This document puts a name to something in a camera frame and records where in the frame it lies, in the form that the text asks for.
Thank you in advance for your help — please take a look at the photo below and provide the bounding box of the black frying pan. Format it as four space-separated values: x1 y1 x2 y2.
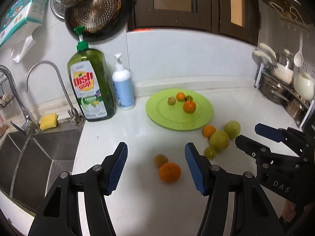
64 0 133 42

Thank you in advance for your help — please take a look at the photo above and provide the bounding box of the small orange near plate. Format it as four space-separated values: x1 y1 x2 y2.
202 125 216 138

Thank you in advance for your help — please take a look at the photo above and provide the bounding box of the green dish soap bottle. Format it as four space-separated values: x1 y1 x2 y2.
67 26 116 122

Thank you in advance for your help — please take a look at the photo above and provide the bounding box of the large orange mandarin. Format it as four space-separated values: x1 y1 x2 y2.
158 162 182 183

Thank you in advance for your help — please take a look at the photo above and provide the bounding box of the white ceramic pot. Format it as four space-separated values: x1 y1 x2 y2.
294 72 314 101

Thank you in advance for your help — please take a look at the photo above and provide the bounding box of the small orange on plate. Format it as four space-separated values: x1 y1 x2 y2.
176 92 186 102

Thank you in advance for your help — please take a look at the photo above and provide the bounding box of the metal pot rack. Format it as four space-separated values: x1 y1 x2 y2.
255 63 314 129

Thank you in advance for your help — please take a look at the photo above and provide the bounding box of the brown fruit beside mandarin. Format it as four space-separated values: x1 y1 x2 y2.
154 154 169 167

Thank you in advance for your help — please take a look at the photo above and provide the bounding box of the white pan with handles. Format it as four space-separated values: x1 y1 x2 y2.
253 43 294 85

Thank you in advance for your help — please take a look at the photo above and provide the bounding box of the white ladle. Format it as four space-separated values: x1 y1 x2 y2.
294 32 304 68

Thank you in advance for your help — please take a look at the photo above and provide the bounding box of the brown round fruit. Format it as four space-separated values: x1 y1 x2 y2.
167 97 177 105

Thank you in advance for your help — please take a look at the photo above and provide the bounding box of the perforated brass strainer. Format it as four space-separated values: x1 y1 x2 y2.
69 0 121 33

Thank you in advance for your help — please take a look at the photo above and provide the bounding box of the steel pot with lid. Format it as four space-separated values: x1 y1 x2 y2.
276 49 294 70

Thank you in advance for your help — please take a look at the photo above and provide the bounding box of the hanging round steel lid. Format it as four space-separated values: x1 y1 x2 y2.
262 0 312 26

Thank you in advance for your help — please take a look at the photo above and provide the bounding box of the wire sink basket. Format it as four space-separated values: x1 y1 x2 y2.
0 73 14 109

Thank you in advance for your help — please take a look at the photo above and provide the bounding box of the curved chrome faucet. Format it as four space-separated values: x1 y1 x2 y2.
25 60 84 126

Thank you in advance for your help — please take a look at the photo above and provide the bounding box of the teal white paper pack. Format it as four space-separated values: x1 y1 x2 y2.
1 0 48 63

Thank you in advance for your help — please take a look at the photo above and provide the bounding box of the green plate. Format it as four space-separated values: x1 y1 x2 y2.
145 88 214 131

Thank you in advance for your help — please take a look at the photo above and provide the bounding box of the yellow sponge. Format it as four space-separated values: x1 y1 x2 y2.
40 113 58 131

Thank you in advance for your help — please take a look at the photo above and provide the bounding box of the large yellow-green fruit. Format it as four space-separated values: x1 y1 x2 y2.
209 131 230 152

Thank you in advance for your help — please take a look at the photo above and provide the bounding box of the steel pot on rack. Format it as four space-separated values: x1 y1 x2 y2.
259 75 290 106

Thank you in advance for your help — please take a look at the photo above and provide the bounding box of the steel sink basin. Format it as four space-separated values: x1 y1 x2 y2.
1 128 82 214

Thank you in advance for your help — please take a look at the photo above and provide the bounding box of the white blue pump bottle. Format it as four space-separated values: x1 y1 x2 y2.
112 53 135 110

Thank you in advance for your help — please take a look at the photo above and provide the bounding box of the chrome sink tap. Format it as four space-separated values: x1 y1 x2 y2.
0 65 40 136

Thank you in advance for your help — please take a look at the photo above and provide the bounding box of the dark brown window frame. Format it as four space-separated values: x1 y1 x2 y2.
128 0 260 45

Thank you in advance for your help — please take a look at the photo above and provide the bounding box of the small green fruit on plate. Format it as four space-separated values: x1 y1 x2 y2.
185 95 193 101

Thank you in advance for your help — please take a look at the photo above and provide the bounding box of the yellow-green round fruit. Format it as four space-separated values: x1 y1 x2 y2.
224 120 241 140

